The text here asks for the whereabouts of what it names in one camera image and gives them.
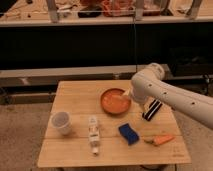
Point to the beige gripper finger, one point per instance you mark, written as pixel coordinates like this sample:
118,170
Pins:
126,93

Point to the orange ceramic bowl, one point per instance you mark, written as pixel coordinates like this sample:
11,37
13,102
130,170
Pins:
113,102

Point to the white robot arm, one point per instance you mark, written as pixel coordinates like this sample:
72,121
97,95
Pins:
148,83

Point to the black white striped block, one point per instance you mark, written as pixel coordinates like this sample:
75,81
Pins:
154,106

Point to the blue sponge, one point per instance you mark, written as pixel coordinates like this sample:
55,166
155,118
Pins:
128,134

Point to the wooden table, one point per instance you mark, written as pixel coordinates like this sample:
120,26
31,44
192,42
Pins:
82,99

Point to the white plastic bottle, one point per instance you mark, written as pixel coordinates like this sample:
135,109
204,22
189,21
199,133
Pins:
94,134

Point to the orange carrot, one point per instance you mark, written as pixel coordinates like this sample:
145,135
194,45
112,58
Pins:
159,140

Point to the white paper cup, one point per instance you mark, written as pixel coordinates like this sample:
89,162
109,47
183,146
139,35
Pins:
61,122

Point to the background workbench shelf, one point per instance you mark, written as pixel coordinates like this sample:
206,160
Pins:
23,13

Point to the grey metal rail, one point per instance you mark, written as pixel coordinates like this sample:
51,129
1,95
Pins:
51,76

